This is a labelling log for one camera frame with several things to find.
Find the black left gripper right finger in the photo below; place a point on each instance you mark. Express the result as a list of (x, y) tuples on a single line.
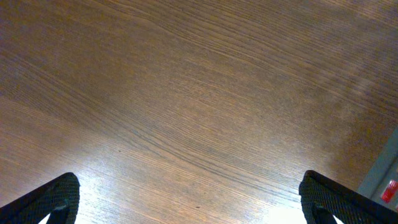
[(325, 201)]

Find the grey plastic basket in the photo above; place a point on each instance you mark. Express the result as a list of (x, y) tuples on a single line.
[(383, 170)]

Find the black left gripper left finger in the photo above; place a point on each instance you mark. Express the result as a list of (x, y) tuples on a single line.
[(58, 200)]

